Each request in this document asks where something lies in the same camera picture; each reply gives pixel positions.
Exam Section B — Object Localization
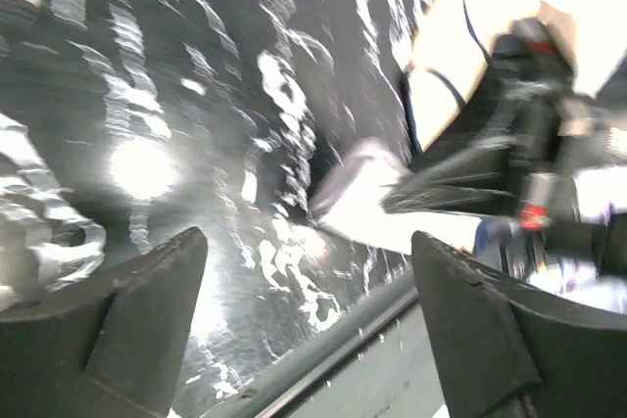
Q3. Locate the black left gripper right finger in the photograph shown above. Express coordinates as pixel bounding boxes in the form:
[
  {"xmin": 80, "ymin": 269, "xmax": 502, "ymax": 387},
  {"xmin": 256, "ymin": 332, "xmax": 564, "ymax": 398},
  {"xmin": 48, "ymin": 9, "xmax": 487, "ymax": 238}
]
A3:
[{"xmin": 411, "ymin": 232, "xmax": 626, "ymax": 417}]

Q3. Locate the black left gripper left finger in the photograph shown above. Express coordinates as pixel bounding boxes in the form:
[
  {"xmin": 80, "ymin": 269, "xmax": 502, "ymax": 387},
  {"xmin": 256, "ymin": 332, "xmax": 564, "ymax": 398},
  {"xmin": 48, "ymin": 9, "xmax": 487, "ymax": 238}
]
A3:
[{"xmin": 1, "ymin": 227, "xmax": 208, "ymax": 418}]

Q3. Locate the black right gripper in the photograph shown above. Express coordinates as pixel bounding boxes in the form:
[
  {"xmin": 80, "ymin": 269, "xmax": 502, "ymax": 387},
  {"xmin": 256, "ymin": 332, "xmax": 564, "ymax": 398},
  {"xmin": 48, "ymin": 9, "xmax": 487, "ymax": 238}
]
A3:
[{"xmin": 382, "ymin": 20, "xmax": 626, "ymax": 271}]

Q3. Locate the grey underwear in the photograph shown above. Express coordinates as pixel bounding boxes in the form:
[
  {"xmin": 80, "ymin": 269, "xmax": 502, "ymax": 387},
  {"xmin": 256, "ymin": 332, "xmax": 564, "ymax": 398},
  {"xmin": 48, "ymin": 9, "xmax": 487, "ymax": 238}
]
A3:
[{"xmin": 309, "ymin": 138, "xmax": 479, "ymax": 255}]

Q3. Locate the beige underwear navy trim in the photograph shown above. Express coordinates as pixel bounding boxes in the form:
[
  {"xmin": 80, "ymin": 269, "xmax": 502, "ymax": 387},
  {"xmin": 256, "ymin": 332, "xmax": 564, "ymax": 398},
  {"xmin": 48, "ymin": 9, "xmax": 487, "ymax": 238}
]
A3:
[{"xmin": 409, "ymin": 0, "xmax": 540, "ymax": 151}]

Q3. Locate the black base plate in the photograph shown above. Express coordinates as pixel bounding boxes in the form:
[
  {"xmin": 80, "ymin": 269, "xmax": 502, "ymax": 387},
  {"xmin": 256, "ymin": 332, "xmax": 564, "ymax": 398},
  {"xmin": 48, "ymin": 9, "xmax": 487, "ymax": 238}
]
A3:
[{"xmin": 208, "ymin": 274, "xmax": 447, "ymax": 417}]

